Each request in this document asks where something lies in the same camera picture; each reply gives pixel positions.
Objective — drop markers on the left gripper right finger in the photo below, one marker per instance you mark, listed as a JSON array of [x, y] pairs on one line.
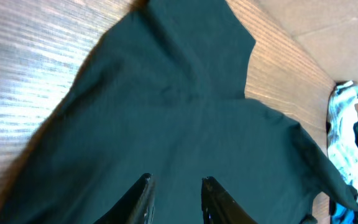
[[219, 207]]

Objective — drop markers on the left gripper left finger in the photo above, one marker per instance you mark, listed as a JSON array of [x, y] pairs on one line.
[[136, 206]]

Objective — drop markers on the black t-shirt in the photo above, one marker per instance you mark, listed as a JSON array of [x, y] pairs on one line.
[[162, 96]]

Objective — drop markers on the royal blue garment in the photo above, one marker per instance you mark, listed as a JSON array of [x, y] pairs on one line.
[[342, 215]]

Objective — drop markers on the light blue denim jeans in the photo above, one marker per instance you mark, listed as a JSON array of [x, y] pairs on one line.
[[342, 115]]

